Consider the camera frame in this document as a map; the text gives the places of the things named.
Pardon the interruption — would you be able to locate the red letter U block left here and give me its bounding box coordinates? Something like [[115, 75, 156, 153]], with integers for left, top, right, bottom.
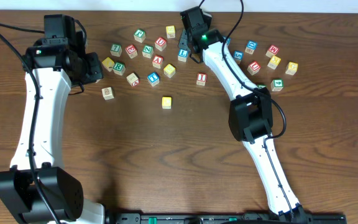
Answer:
[[155, 37, 167, 51]]

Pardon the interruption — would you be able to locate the blue number 5 block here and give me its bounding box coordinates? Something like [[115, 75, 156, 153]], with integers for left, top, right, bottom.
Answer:
[[233, 50, 244, 64]]

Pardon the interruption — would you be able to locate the red letter u block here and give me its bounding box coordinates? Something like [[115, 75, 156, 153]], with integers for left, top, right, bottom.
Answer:
[[155, 37, 167, 51], [247, 61, 260, 75]]

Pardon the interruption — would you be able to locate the natural block red edge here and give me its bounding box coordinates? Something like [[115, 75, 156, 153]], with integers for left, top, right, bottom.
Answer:
[[126, 73, 140, 87]]

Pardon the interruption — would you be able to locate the yellow block centre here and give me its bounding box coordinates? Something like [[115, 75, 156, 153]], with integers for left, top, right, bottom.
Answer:
[[163, 63, 176, 78]]

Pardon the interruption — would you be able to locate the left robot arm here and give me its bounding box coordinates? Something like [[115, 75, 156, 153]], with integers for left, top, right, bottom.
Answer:
[[0, 32, 111, 223]]

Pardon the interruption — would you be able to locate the natural wooden picture block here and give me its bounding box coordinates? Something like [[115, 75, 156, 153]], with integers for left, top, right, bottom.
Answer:
[[101, 87, 114, 100]]

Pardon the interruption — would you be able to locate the red letter M block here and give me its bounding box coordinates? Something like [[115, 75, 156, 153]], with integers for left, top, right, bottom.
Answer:
[[265, 45, 279, 58]]

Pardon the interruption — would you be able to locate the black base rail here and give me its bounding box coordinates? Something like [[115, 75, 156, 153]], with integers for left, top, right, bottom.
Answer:
[[104, 212, 347, 224]]

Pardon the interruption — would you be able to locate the green number 4 block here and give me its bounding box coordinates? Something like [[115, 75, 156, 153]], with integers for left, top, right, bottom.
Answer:
[[270, 79, 284, 91]]

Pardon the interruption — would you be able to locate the green letter Z block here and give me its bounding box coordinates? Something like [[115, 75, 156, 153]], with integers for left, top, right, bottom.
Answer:
[[142, 45, 154, 58]]

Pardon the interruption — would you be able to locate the green letter R block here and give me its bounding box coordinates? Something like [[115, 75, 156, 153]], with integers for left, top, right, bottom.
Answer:
[[112, 62, 126, 76]]

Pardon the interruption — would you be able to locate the blue letter L block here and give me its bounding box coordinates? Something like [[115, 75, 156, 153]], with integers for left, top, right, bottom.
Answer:
[[178, 49, 189, 62]]

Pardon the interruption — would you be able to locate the yellow block top row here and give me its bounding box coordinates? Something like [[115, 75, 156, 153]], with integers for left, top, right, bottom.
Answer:
[[166, 26, 176, 39]]

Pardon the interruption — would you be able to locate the green number 7 block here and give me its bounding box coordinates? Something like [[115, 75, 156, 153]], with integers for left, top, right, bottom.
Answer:
[[110, 44, 122, 57]]

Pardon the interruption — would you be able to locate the yellow letter C block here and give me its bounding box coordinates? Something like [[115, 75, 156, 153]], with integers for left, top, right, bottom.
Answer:
[[162, 96, 172, 110]]

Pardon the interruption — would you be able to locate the blue letter T block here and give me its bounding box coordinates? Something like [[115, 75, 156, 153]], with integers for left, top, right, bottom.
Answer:
[[147, 72, 160, 86]]

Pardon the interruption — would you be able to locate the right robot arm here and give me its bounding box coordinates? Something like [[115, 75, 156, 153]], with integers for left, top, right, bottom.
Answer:
[[178, 29, 301, 222]]

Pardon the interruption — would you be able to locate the yellow block far right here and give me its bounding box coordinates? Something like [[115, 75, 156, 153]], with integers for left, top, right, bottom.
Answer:
[[285, 62, 298, 75]]

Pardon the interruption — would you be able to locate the red letter A block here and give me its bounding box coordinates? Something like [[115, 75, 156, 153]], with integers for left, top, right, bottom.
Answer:
[[152, 55, 163, 68]]

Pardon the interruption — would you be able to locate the red letter I block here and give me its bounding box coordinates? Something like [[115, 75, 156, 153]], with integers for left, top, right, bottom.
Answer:
[[196, 73, 208, 86]]

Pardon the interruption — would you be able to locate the red letter U block right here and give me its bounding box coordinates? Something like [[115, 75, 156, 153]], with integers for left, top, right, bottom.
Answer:
[[247, 61, 260, 75]]

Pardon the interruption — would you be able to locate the yellow letter K block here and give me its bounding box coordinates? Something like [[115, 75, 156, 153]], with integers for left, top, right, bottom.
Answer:
[[102, 57, 115, 72]]

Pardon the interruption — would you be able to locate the yellow letter X block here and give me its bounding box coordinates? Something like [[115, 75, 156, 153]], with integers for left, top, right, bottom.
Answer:
[[267, 55, 281, 70]]

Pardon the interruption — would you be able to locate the green letter J block top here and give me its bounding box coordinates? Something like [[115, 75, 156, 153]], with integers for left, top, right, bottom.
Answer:
[[134, 29, 146, 43]]

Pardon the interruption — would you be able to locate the red letter E block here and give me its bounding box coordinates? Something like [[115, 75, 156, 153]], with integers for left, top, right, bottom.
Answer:
[[125, 44, 138, 58]]

